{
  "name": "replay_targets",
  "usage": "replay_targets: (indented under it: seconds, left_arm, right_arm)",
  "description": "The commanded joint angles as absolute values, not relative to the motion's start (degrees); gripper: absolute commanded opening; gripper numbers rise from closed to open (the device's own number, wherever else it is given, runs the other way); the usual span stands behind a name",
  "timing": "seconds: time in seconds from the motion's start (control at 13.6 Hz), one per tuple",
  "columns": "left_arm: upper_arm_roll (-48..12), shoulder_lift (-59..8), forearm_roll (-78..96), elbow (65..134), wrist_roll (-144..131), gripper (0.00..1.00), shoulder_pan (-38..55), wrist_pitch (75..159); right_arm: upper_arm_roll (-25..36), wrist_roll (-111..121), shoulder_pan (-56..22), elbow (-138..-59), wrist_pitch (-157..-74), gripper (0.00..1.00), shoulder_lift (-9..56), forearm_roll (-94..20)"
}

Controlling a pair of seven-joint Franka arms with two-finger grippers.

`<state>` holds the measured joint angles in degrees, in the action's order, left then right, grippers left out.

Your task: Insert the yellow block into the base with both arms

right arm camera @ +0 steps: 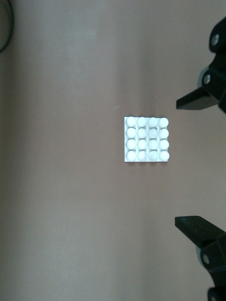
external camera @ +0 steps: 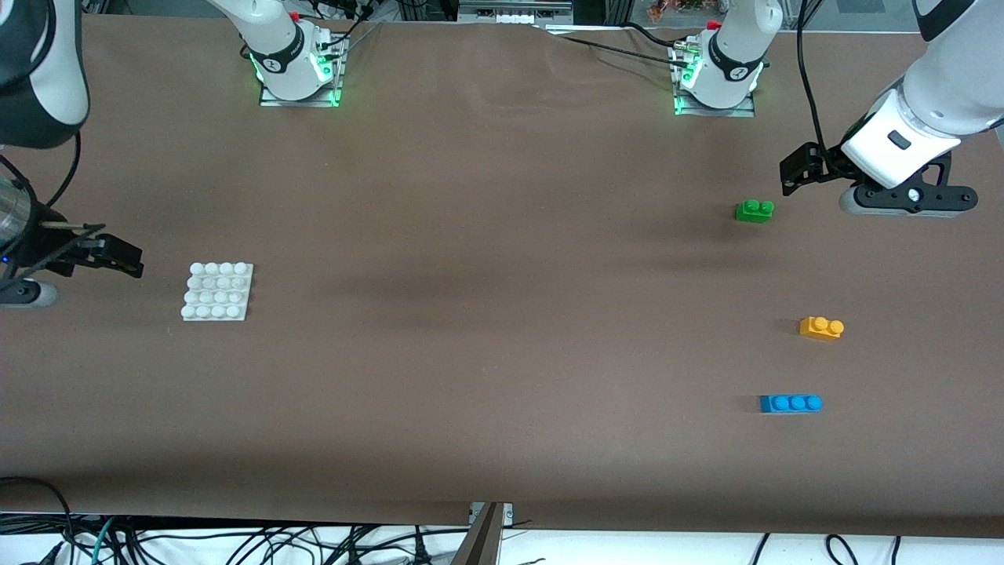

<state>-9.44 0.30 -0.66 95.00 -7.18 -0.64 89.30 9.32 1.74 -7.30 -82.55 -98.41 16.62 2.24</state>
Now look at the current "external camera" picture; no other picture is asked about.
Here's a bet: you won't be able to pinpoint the white studded base plate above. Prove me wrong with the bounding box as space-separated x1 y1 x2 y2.
180 261 255 322

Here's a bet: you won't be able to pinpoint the yellow two-stud block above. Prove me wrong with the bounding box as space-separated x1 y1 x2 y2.
798 315 846 343

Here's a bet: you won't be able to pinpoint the blue three-stud block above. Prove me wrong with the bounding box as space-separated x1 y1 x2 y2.
759 394 824 414

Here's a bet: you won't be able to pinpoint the orange patterned object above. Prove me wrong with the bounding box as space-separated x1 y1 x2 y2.
647 0 722 21

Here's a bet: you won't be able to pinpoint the brown table cover sheet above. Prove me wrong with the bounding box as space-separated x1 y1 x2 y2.
0 14 1004 538

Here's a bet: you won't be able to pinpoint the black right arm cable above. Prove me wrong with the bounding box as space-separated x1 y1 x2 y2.
0 129 84 230

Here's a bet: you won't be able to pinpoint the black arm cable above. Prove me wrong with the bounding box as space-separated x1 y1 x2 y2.
795 0 829 151
0 129 84 230

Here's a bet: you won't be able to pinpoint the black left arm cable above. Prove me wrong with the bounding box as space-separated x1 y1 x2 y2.
795 0 829 151

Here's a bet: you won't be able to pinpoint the black power cable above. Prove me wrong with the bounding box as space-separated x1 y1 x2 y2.
558 35 685 64
624 22 691 49
318 9 385 60

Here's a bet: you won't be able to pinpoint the black looping cable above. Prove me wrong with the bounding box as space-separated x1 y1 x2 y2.
0 476 73 550

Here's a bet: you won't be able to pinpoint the teal cable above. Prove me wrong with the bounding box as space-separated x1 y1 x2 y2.
88 516 118 565

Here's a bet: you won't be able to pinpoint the aluminium frame profile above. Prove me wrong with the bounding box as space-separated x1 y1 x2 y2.
457 0 573 26

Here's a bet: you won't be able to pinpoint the tangled black cables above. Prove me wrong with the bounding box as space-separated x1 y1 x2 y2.
0 514 471 565

